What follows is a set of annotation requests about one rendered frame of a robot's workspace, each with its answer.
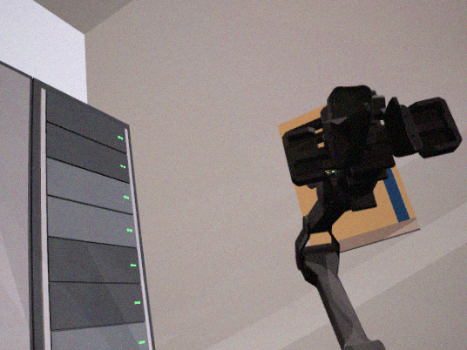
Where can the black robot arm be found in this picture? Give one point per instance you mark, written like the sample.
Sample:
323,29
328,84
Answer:
319,264

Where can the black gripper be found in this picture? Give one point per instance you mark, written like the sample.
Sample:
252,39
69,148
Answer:
362,152

